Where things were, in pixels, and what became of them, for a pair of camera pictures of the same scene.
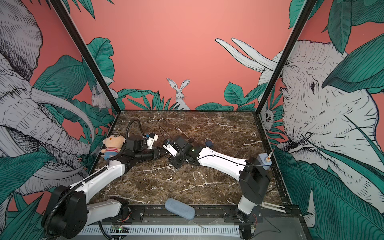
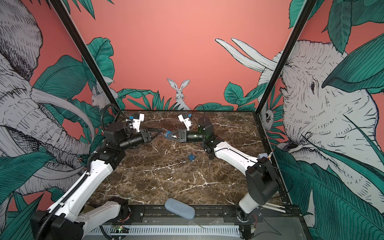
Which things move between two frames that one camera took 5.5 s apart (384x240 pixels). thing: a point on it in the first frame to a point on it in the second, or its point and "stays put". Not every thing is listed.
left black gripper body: x=148 y=156 to x=143 y=133
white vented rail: x=149 y=231 stays put
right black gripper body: x=177 y=161 to x=186 y=136
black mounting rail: x=272 y=214 stays put
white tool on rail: x=274 y=207 stays put
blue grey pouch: x=180 y=208 stays put
